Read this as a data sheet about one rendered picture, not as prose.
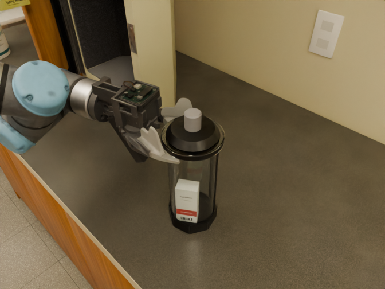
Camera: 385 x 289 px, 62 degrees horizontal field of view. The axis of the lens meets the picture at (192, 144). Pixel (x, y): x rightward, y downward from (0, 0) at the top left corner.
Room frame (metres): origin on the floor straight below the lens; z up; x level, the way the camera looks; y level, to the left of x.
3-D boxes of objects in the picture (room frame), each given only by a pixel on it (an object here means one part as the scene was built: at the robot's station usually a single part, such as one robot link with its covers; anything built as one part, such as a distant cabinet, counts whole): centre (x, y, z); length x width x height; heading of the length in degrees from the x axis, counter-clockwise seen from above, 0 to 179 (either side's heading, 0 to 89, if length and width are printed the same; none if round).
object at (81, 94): (0.53, 0.19, 1.16); 0.08 x 0.05 x 0.08; 151
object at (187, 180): (0.42, 0.00, 1.06); 0.11 x 0.11 x 0.21
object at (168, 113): (0.48, 0.01, 1.17); 0.09 x 0.03 x 0.06; 86
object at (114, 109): (0.49, 0.12, 1.17); 0.12 x 0.08 x 0.09; 61
